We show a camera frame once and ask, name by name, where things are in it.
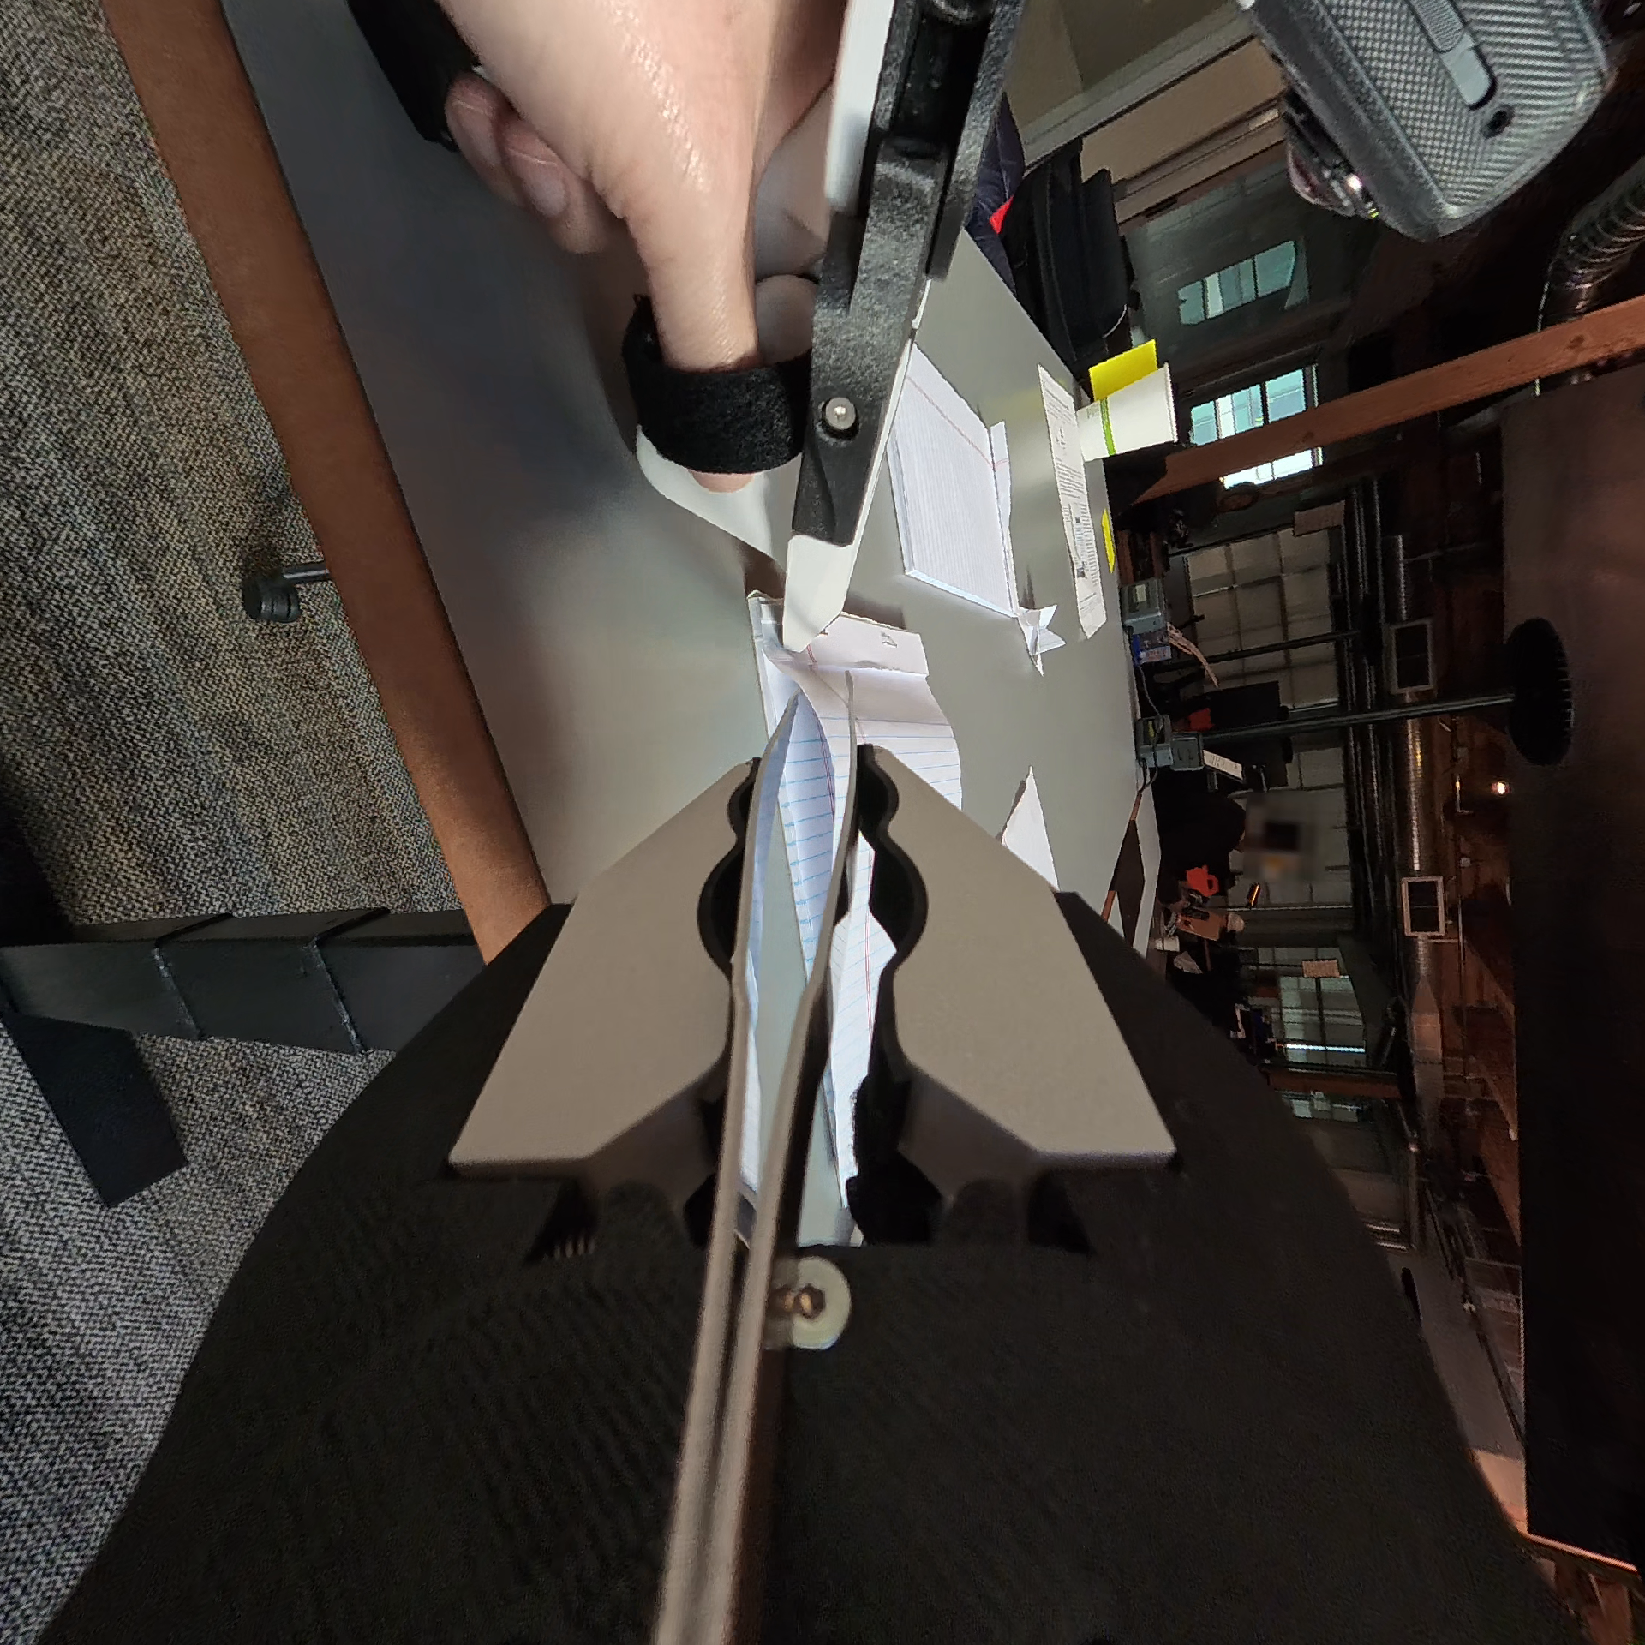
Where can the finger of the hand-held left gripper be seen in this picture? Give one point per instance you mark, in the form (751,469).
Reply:
(823,589)

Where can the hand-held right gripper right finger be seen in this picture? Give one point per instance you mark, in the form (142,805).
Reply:
(1030,1028)

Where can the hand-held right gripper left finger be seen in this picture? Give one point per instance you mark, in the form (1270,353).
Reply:
(605,1028)

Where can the white lined notepad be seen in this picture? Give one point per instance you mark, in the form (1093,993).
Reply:
(950,488)
(898,758)

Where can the lined paper sheet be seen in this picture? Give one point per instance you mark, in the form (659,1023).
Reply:
(802,874)
(1033,836)

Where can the black desk leg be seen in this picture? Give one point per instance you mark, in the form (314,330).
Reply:
(257,978)

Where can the person's left hand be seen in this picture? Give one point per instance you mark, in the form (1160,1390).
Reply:
(641,128)

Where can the folded white paper scrap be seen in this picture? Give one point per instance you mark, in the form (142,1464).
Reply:
(1037,636)

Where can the printed paper sheet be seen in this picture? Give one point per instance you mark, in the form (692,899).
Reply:
(1073,501)

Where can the white paper cup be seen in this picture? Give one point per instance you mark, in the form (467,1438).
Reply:
(1139,417)

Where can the wooden roof beam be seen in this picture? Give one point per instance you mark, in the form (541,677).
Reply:
(1414,386)

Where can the chair caster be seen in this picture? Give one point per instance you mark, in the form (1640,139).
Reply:
(275,593)

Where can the black stanchion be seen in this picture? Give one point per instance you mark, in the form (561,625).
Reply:
(1536,694)

